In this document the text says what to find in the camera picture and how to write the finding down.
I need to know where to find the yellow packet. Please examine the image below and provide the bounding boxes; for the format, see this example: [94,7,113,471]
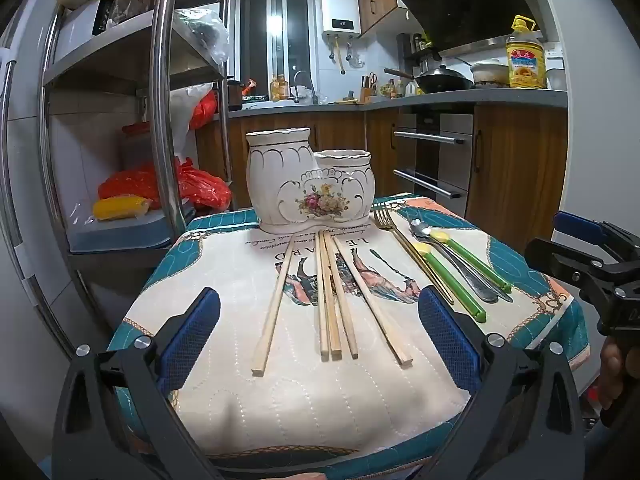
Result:
[92,195,152,222]

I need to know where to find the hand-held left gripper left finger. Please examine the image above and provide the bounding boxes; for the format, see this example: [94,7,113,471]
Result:
[52,287,223,480]

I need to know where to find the grey kitchen countertop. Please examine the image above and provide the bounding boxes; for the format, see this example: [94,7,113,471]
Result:
[215,87,570,121]

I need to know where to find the knife block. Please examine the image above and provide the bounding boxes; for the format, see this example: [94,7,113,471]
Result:
[361,72,381,103]

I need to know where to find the printed quilted tablecloth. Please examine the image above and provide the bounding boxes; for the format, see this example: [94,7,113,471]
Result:
[107,192,591,480]

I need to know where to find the red-lid plastic container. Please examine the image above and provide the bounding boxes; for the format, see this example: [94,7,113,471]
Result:
[119,121,181,171]

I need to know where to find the white water heater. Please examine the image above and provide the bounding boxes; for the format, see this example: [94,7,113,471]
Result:
[320,0,362,38]

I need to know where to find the white pot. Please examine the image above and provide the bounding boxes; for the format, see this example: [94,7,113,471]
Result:
[470,59,511,88]

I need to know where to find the steel flower-shaped spoon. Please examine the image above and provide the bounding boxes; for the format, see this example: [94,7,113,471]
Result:
[409,219,498,303]

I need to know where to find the kitchen window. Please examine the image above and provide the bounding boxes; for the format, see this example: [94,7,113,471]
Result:
[234,0,317,98]

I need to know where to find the white storage box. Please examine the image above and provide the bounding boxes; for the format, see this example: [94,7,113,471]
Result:
[67,205,186,253]

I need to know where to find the metal shelf rack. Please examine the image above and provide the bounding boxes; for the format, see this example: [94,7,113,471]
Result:
[2,0,236,356]

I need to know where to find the black wok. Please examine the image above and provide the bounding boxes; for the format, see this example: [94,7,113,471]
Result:
[384,62,475,95]

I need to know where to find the clear plastic bag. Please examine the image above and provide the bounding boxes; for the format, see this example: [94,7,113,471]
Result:
[172,7,232,66]

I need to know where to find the kitchen faucet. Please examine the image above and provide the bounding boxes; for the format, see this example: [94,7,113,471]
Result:
[292,70,319,106]

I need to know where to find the floral ceramic utensil holder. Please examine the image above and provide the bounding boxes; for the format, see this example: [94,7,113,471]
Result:
[245,127,377,233]

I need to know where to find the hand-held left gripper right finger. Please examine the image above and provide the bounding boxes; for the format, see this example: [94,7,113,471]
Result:
[415,285,586,480]

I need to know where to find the black range hood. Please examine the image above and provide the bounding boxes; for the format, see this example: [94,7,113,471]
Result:
[392,0,543,56]

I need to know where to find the white plastic bag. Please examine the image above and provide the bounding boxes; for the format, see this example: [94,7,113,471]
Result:
[170,82,216,156]

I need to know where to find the wooden lower cabinets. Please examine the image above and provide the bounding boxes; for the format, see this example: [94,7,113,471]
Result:
[195,100,571,241]

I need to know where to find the white appliance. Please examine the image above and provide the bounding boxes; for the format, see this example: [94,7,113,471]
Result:
[52,0,121,61]

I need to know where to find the small red plastic bag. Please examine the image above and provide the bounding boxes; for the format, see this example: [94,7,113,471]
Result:
[190,91,219,130]

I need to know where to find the green-handled yellow spoon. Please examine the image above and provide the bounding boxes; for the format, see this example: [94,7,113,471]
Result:
[414,242,487,323]
[431,231,513,294]

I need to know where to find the person's right hand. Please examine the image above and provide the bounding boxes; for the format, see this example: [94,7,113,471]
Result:
[597,332,633,413]

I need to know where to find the gold-handled fork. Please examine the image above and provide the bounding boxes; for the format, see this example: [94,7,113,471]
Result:
[374,209,455,306]

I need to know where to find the yellow cooking oil bottle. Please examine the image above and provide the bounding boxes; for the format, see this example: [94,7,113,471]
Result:
[505,15,547,90]

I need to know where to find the built-in steel oven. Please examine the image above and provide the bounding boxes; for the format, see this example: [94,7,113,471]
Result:
[392,110,475,206]

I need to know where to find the wall spice rack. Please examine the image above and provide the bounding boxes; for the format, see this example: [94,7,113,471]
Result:
[396,32,443,73]

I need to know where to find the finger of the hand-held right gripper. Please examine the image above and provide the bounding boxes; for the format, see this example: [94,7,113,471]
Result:
[552,211,640,261]
[525,237,609,292]

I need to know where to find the large red plastic bag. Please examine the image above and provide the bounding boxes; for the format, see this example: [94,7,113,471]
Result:
[97,157,233,211]

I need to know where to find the wooden chopstick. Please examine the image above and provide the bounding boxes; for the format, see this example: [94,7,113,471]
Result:
[324,232,359,360]
[251,236,297,377]
[321,231,342,362]
[332,236,414,366]
[315,231,330,356]

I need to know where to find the plain steel spoon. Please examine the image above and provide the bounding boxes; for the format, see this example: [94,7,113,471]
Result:
[440,245,514,304]

